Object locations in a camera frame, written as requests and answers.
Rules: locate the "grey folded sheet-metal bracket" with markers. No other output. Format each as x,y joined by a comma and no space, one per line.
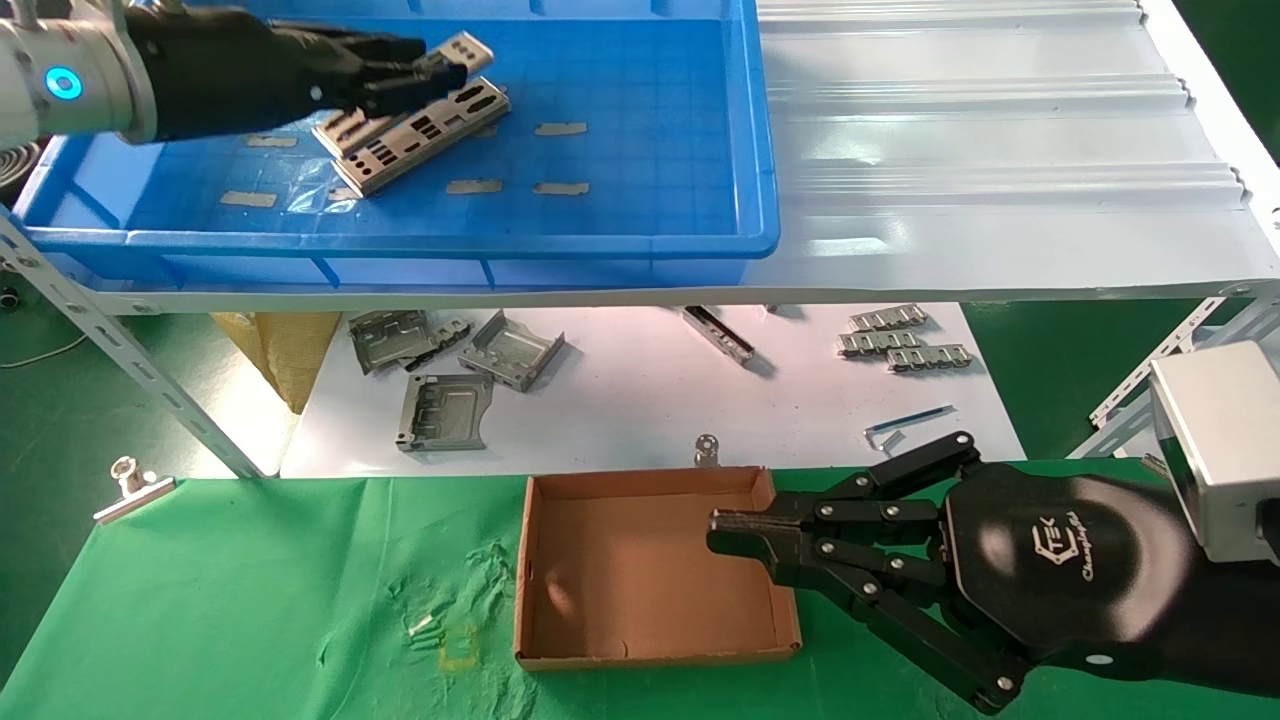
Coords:
385,340

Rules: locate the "green table cloth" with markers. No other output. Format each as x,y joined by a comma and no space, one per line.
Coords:
250,600

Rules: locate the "blue plastic tray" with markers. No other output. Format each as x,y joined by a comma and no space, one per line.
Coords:
650,150

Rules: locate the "white board sheet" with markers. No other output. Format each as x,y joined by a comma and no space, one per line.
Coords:
620,400

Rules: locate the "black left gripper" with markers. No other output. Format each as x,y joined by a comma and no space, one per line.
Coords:
260,70

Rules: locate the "small silver metal scrap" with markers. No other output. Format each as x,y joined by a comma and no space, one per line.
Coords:
423,627

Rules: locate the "long narrow metal bracket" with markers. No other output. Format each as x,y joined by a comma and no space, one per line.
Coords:
718,335

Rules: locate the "large silver binder clip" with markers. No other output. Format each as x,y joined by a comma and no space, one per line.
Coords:
135,500

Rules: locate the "slotted white shelf post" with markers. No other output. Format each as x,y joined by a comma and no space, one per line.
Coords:
110,335

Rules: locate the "grey toothed metal strip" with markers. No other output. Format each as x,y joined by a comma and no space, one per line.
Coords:
930,358
880,343
888,318

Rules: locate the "yellow woven bag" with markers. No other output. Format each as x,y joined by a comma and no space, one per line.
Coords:
285,350

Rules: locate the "slotted white shelf brace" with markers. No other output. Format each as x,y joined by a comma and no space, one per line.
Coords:
1160,370

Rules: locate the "white metal shelf panel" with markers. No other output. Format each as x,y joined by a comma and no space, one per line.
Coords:
1000,200

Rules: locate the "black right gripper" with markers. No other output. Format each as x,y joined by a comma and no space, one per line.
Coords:
1070,570

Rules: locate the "blue hex key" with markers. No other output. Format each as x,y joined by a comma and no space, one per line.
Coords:
910,419

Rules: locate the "small silver binder clip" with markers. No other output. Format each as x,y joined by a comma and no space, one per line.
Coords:
707,458

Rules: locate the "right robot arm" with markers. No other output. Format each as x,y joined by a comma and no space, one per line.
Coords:
1240,620

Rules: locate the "silver perforated metal plate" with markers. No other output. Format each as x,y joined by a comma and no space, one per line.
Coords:
440,125
340,132

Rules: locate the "grey U-shaped metal bracket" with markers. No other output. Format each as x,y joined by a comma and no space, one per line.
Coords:
510,352

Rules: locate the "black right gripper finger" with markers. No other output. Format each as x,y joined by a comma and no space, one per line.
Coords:
760,522
760,560

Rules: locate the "grey spiral coil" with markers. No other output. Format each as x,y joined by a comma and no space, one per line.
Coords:
15,170

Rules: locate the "shallow brown cardboard box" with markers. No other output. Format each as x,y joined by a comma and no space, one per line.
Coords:
620,570

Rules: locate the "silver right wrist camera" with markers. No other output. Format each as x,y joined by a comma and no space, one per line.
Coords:
1220,450

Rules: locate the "grey flat slotted metal bracket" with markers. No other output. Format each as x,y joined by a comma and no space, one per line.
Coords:
445,410

